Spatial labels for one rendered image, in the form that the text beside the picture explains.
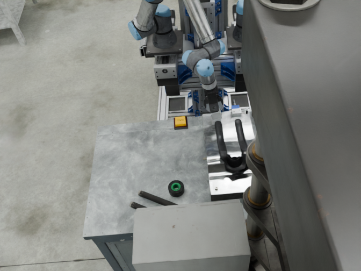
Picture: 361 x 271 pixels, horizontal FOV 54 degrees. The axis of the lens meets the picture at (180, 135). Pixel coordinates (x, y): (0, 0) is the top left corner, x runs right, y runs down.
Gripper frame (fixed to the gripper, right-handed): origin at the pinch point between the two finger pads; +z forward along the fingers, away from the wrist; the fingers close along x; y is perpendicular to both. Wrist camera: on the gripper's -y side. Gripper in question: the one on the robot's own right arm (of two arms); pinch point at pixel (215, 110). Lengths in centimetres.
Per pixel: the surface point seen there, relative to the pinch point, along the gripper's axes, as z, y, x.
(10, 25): 67, 213, 215
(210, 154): -3.9, -28.0, 5.2
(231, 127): 5.1, -9.5, -7.0
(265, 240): -19, -77, -12
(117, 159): 4, -18, 57
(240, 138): 5.4, -16.8, -10.8
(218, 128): 4.7, -8.5, 0.1
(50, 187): 77, 10, 144
